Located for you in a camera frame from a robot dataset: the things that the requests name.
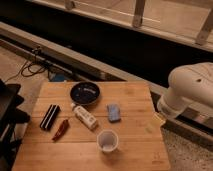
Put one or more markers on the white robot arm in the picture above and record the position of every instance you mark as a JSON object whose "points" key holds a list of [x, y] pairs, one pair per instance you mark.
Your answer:
{"points": [[187, 84]]}

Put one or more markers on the dark ceramic bowl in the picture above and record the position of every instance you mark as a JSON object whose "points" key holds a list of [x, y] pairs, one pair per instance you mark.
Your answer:
{"points": [[84, 93]]}

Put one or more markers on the blue sponge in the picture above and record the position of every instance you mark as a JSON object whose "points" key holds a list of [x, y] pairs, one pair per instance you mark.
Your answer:
{"points": [[113, 113]]}

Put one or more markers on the white plastic bottle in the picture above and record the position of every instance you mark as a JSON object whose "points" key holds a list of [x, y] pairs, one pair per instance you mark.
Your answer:
{"points": [[84, 116]]}

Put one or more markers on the blue object behind table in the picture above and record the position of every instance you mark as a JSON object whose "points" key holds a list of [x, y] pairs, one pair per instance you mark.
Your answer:
{"points": [[57, 78]]}

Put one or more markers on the wooden board table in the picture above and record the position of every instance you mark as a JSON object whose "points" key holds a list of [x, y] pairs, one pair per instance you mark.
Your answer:
{"points": [[77, 149]]}

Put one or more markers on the black rectangular box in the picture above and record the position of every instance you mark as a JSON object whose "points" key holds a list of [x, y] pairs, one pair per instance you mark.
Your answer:
{"points": [[49, 117]]}

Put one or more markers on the red chili pepper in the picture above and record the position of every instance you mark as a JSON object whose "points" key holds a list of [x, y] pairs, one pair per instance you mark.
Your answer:
{"points": [[61, 130]]}

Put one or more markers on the black chair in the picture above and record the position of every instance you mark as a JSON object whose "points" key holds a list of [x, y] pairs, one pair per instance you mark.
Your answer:
{"points": [[10, 116]]}

